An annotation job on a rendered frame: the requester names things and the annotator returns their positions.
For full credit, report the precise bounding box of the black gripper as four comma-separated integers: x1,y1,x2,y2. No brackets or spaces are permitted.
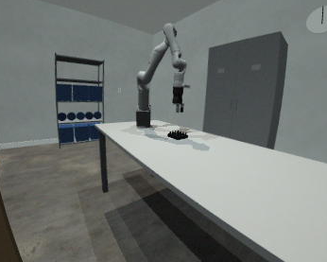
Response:
172,80,190,113

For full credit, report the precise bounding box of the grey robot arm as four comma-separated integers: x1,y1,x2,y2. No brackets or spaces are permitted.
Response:
137,24,186,111

